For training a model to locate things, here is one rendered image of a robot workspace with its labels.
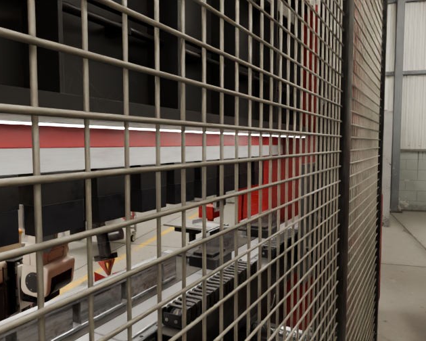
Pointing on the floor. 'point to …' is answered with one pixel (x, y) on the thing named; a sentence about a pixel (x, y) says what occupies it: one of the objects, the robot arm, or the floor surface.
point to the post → (339, 162)
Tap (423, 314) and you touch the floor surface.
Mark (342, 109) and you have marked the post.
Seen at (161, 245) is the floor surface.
